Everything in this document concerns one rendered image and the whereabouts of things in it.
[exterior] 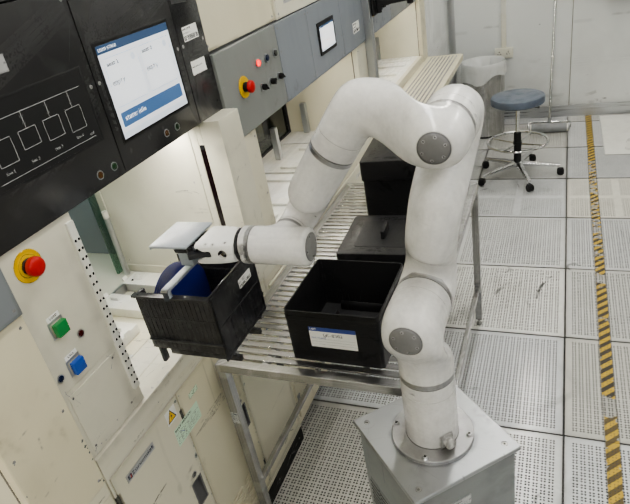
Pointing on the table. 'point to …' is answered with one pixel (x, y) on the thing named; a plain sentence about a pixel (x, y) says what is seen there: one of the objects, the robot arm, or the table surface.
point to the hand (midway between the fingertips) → (185, 242)
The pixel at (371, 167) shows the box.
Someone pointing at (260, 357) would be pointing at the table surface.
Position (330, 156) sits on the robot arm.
